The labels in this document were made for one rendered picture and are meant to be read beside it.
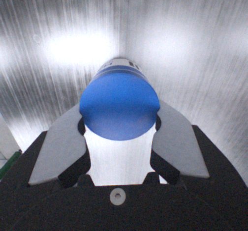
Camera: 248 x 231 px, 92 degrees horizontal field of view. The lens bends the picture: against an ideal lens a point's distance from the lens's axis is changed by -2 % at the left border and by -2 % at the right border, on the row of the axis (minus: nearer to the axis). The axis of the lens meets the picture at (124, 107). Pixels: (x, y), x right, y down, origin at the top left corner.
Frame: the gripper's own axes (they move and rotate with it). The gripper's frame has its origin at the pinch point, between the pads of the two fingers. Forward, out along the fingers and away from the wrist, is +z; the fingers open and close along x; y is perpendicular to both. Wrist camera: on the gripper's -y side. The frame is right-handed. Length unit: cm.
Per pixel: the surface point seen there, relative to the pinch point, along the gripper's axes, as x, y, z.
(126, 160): 0.4, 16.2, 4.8
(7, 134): -127, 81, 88
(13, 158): -122, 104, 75
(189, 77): 9.3, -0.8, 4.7
